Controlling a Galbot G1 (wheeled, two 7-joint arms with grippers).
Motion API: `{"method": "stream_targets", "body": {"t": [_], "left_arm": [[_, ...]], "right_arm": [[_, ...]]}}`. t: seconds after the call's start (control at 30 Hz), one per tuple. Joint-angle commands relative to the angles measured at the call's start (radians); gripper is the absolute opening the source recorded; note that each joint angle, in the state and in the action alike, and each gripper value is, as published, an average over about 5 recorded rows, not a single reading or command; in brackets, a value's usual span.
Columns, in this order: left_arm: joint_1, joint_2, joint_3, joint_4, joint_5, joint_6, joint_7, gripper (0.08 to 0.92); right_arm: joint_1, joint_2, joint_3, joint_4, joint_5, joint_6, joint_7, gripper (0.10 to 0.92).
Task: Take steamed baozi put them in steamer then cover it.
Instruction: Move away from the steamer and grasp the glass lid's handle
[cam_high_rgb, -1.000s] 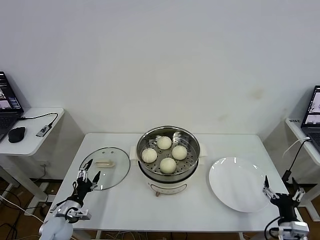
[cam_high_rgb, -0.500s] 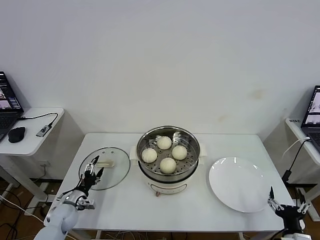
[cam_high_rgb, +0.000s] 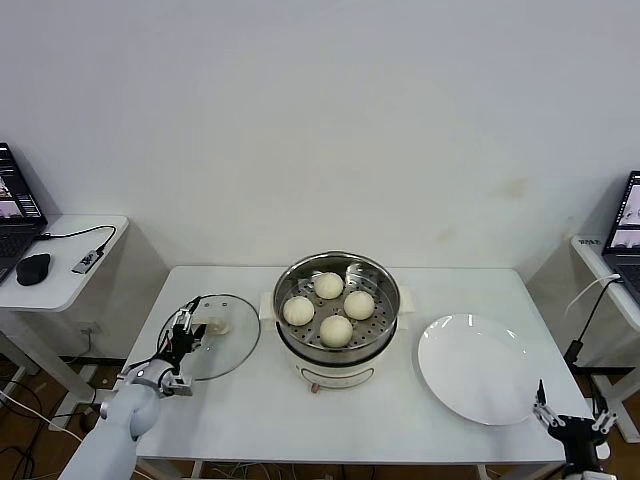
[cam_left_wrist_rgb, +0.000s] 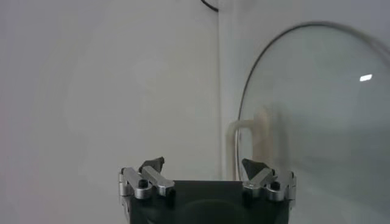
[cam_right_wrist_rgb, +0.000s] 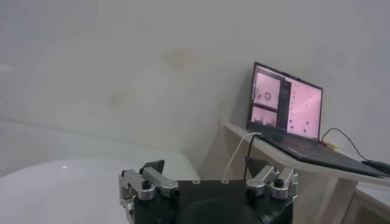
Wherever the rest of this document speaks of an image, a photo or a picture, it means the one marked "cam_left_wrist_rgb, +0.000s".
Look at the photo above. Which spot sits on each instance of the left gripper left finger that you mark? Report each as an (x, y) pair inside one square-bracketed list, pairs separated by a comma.
[(158, 180)]

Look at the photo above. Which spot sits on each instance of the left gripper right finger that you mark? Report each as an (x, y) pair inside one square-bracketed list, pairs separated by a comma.
[(260, 179)]

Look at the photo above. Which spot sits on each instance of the round glass pot lid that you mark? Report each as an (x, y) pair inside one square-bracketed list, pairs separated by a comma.
[(320, 106)]

